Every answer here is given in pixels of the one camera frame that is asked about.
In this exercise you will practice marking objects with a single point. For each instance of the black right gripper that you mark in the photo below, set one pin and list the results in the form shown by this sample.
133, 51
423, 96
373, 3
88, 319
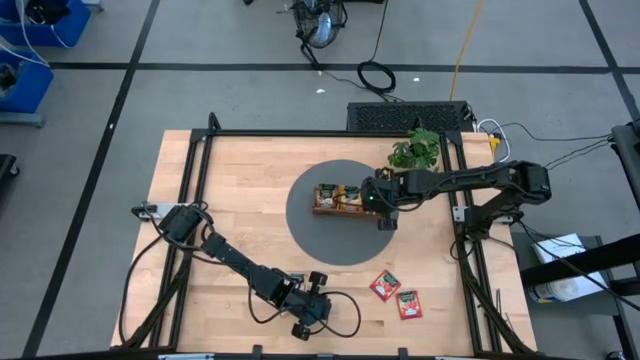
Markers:
382, 195

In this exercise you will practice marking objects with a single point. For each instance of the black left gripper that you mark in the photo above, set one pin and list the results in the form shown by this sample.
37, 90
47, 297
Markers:
312, 307

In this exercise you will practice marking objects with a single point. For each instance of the dark wooden tea box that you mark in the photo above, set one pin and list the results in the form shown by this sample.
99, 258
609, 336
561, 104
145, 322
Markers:
340, 212

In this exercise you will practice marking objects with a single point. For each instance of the brown tea packet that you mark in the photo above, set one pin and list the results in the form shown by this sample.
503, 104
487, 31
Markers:
327, 200

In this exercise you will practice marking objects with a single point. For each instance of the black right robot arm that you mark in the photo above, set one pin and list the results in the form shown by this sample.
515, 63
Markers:
465, 177

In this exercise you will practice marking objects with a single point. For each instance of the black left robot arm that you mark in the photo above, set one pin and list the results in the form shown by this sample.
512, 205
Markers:
235, 259

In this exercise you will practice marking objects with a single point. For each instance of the green leafy potted plant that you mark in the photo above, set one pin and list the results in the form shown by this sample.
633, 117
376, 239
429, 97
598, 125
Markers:
415, 150

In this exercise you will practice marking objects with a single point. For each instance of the grey round table mat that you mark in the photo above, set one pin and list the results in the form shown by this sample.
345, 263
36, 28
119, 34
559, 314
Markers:
330, 240

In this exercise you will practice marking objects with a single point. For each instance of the black computer case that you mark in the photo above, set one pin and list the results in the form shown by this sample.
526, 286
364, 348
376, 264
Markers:
400, 116

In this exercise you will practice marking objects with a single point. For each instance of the yellow power plug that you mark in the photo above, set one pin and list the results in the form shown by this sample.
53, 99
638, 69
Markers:
494, 142

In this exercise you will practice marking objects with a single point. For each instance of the white paper sheet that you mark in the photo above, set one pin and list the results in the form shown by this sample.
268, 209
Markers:
555, 247

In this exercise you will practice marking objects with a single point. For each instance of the black floor fan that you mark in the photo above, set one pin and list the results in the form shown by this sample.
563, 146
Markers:
320, 22

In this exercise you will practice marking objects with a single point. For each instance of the white printed roll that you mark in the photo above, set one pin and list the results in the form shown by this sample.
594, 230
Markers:
565, 290

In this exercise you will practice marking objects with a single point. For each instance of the black cart beam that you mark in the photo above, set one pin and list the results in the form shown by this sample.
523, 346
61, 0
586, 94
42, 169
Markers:
600, 257

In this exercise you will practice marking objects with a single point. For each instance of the blue storage bin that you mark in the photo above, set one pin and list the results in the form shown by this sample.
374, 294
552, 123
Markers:
30, 85
70, 25

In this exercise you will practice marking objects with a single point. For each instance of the black aluminium table frame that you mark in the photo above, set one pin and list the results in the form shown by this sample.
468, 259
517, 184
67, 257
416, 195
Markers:
325, 133

